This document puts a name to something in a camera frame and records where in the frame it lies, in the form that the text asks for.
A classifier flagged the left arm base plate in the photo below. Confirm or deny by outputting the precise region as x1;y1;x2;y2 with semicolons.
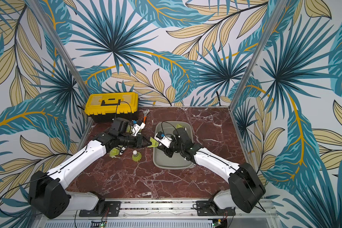
79;201;121;217

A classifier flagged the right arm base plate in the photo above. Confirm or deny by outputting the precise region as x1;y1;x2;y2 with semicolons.
193;200;236;217

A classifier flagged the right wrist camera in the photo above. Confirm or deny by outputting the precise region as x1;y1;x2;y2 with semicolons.
155;132;173;148

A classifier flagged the yellow-green shuttlecock seven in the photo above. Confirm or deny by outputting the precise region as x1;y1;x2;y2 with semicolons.
132;150;142;162

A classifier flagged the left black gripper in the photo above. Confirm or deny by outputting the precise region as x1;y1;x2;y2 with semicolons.
119;133;153;149

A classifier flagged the aluminium frame post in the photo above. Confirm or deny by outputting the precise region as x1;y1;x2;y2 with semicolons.
229;1;287;114
27;0;90;99

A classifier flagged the yellow-green shuttlecock six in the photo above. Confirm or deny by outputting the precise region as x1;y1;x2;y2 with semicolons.
148;137;159;148

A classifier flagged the yellow-green shuttlecock five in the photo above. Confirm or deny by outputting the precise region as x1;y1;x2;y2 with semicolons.
126;126;133;133

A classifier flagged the grey plastic storage tray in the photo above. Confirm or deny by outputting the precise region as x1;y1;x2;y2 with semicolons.
153;121;194;170

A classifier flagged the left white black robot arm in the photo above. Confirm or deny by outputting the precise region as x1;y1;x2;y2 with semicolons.
28;118;158;219

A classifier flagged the left aluminium frame post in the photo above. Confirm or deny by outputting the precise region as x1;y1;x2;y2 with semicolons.
27;0;90;99

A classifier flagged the aluminium front rail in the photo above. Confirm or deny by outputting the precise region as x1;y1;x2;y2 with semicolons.
31;199;283;228

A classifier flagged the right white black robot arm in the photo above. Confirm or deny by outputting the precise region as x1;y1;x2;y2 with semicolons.
154;128;266;213

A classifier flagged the right aluminium frame post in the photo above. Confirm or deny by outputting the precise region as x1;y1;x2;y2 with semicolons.
229;1;287;114

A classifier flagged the yellow black toolbox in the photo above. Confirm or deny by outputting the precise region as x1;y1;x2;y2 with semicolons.
85;92;139;123

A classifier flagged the yellow-green shuttlecock eight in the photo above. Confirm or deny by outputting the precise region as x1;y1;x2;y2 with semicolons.
109;147;126;158

